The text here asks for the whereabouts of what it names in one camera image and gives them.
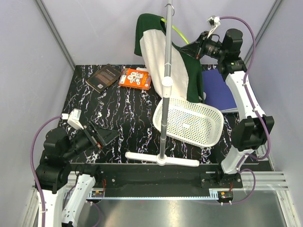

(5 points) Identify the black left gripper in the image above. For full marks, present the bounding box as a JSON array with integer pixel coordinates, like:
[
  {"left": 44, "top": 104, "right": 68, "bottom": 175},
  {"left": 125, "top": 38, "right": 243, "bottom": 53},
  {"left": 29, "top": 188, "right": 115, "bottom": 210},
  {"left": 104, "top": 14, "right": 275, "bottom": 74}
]
[{"left": 63, "top": 118, "right": 120, "bottom": 159}]

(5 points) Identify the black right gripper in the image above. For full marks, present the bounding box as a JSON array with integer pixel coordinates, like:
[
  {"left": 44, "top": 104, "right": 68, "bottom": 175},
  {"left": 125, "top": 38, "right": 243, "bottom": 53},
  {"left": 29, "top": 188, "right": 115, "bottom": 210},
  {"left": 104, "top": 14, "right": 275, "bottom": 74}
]
[{"left": 179, "top": 31, "right": 226, "bottom": 61}]

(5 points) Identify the lime green clothes hanger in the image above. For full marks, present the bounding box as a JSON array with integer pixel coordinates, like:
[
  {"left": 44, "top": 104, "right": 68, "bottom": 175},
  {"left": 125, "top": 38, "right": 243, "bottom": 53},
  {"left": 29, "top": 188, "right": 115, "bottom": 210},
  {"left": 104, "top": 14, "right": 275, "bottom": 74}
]
[{"left": 161, "top": 18, "right": 189, "bottom": 44}]

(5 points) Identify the green and white t shirt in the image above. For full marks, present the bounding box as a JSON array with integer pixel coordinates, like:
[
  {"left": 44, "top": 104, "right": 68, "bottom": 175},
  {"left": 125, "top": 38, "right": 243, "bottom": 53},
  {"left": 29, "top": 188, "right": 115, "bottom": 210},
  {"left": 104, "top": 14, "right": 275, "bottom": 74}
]
[{"left": 134, "top": 13, "right": 205, "bottom": 103}]

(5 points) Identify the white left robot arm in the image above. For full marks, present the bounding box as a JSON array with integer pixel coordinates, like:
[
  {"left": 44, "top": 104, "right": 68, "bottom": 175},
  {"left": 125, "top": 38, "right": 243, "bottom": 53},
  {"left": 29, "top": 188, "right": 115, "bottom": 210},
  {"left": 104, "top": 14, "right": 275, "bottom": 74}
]
[{"left": 34, "top": 122, "right": 120, "bottom": 227}]

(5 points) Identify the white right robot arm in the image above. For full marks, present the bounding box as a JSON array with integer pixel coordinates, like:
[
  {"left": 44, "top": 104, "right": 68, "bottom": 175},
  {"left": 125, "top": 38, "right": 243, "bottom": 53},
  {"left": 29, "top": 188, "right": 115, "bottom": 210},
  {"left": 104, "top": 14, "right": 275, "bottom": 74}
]
[{"left": 180, "top": 28, "right": 275, "bottom": 188}]

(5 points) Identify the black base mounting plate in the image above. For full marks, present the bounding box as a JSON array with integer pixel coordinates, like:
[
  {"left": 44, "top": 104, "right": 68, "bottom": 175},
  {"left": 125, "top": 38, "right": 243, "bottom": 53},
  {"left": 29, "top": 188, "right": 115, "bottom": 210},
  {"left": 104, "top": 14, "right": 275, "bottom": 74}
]
[{"left": 71, "top": 163, "right": 243, "bottom": 189}]

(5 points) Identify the dark brown book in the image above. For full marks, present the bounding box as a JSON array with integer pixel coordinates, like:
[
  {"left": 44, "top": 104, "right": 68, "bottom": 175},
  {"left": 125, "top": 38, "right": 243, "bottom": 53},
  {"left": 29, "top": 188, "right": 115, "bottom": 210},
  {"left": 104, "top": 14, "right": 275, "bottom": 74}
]
[{"left": 86, "top": 64, "right": 121, "bottom": 94}]

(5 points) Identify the grey clothes rack stand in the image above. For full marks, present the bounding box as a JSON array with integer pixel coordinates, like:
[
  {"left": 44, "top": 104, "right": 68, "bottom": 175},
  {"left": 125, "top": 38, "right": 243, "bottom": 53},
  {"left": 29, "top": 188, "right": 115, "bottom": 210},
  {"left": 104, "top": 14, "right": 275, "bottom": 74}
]
[{"left": 125, "top": 0, "right": 199, "bottom": 167}]

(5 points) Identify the orange book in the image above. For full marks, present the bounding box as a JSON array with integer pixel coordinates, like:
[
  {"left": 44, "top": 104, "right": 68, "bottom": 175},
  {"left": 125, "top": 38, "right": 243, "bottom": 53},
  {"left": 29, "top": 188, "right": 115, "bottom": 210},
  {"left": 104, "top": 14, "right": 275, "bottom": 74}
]
[{"left": 118, "top": 68, "right": 152, "bottom": 90}]

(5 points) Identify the white perforated plastic basket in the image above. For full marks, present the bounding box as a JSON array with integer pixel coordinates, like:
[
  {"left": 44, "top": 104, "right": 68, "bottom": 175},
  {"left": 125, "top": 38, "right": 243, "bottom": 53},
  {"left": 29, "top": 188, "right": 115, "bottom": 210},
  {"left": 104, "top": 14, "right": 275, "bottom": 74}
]
[{"left": 167, "top": 96, "right": 224, "bottom": 147}]

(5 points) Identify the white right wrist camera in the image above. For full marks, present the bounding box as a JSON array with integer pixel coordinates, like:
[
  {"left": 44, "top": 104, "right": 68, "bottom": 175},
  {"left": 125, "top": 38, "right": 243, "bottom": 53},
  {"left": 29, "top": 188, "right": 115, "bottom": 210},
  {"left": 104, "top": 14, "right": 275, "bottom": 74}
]
[{"left": 207, "top": 16, "right": 221, "bottom": 37}]

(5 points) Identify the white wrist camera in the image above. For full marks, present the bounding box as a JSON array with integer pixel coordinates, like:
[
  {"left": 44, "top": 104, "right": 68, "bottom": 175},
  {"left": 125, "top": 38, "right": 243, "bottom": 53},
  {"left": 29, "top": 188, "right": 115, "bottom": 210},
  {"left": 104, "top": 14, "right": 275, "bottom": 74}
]
[
  {"left": 67, "top": 108, "right": 84, "bottom": 130},
  {"left": 207, "top": 16, "right": 221, "bottom": 37}
]

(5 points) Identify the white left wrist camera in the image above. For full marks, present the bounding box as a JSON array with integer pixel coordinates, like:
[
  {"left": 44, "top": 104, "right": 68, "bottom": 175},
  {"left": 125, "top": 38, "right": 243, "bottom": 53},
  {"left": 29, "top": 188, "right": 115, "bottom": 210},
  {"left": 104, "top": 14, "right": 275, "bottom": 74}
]
[{"left": 67, "top": 108, "right": 84, "bottom": 130}]

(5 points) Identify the blue ring binder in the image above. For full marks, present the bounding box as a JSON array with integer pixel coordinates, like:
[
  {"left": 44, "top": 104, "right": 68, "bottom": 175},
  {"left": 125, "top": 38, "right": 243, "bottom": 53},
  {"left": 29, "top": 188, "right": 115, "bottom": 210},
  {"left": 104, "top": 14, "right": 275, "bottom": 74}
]
[{"left": 202, "top": 69, "right": 238, "bottom": 113}]

